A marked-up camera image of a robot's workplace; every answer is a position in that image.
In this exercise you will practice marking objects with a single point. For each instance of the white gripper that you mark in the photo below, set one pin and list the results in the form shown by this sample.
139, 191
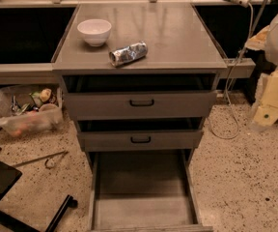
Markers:
266, 111

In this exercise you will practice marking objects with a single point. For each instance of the grey middle drawer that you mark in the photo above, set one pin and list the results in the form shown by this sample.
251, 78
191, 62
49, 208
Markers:
140, 134

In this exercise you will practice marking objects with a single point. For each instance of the grey drawer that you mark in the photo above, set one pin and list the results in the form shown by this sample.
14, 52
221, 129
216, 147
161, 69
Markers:
140, 134
144, 191
138, 96

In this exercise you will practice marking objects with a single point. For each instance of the grey top drawer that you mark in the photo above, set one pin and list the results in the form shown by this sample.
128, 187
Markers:
138, 96

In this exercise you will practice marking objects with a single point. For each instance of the grey drawer cabinet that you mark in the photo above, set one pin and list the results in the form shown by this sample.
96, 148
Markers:
177, 43

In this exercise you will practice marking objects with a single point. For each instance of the grey bottom drawer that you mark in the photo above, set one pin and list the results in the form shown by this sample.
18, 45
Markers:
144, 191

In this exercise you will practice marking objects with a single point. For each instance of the white ceramic bowl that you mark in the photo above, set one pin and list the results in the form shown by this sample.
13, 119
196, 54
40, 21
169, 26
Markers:
95, 32

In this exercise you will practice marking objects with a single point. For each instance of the metal rod with hook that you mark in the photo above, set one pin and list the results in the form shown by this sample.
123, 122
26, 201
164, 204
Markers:
47, 157

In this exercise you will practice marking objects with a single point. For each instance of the clear plastic bin with items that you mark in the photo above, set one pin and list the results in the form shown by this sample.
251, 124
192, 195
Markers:
30, 108

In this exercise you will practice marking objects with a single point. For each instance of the black chair base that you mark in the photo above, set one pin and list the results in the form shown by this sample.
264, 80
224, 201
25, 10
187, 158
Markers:
24, 210

